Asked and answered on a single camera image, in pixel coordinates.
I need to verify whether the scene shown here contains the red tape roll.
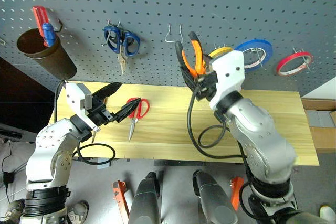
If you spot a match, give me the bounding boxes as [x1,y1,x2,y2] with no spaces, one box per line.
[276,51,314,77]

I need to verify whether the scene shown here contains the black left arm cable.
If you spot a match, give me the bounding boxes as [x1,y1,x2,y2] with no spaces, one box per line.
[53,80,117,166]

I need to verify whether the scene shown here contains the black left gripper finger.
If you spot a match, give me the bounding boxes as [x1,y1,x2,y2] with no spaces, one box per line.
[113,98,142,123]
[92,82,123,101]

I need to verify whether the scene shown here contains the grey sneaker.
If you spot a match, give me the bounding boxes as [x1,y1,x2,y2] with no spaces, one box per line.
[66,200,90,224]

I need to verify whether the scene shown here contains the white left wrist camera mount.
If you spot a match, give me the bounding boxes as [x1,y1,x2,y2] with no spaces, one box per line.
[65,82,101,133]

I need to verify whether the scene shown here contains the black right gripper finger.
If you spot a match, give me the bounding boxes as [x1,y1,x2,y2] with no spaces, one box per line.
[203,54,217,75]
[180,64,198,91]

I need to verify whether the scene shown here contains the orange black pliers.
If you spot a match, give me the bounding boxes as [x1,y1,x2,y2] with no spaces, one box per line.
[175,30,211,79]

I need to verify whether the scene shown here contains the orange metal bracket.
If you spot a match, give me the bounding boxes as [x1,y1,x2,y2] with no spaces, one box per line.
[230,176,245,212]
[112,180,131,224]

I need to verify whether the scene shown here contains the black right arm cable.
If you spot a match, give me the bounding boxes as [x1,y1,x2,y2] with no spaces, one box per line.
[186,87,250,161]

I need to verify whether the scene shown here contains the white shoe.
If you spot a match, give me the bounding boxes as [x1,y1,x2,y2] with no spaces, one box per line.
[319,205,336,222]

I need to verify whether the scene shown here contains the white board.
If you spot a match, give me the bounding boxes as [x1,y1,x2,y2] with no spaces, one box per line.
[301,77,336,101]

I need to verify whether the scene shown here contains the brown cup holder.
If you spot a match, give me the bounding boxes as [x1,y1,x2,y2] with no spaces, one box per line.
[16,28,78,81]

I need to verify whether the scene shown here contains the blue tape roll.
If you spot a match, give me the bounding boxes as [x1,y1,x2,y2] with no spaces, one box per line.
[234,39,274,72]

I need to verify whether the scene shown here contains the blue handled scissors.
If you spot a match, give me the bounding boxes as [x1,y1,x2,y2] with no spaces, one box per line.
[101,24,141,76]

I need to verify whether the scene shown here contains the brown cardboard box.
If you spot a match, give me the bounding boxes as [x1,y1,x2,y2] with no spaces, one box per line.
[301,98,336,154]

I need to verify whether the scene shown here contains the blue handled screwdriver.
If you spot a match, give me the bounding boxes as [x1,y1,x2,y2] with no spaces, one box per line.
[41,22,57,48]

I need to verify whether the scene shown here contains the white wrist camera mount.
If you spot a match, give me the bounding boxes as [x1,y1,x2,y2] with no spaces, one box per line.
[65,82,101,133]
[208,49,246,111]

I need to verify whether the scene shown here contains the camouflage shoe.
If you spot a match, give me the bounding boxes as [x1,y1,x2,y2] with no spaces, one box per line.
[0,199,26,224]

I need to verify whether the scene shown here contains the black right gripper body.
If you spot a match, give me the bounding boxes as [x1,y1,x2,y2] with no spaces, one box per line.
[192,70,219,102]

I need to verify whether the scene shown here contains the yellow tape roll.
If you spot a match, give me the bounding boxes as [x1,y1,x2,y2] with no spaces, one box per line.
[208,46,234,59]

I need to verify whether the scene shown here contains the silver scissors hook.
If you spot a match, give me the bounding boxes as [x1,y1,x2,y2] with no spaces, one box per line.
[105,19,122,29]

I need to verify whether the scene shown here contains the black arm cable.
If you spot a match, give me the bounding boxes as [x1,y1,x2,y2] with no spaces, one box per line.
[186,87,250,161]
[53,80,117,166]

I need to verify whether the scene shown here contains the black power adapter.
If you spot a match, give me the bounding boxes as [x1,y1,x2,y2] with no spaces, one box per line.
[2,172,15,185]

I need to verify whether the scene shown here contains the silver wire double hook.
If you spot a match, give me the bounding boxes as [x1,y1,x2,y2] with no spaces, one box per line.
[164,23,184,44]

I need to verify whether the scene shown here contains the dark grey rounded shape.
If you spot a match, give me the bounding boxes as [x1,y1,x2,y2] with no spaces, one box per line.
[128,171,161,224]
[192,169,239,224]

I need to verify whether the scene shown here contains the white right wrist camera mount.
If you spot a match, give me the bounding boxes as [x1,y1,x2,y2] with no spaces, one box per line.
[208,49,246,111]

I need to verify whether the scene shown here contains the red handled scissors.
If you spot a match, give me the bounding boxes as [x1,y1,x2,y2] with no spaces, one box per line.
[125,97,151,142]

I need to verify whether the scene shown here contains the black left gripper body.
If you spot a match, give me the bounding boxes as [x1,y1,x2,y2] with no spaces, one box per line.
[85,94,117,126]

